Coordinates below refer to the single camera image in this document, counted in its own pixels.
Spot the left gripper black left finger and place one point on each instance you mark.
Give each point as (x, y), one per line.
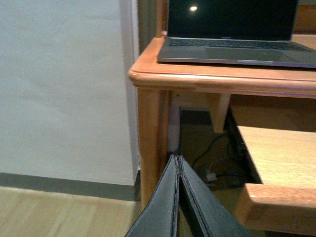
(160, 216)

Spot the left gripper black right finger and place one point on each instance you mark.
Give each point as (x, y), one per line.
(204, 213)

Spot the power strip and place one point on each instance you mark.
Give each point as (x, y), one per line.
(225, 179)

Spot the wooden desk leg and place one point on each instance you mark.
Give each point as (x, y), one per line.
(153, 115)

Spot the wooden keyboard tray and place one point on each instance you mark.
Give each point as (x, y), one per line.
(285, 198)

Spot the silver laptop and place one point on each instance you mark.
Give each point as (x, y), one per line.
(239, 32)

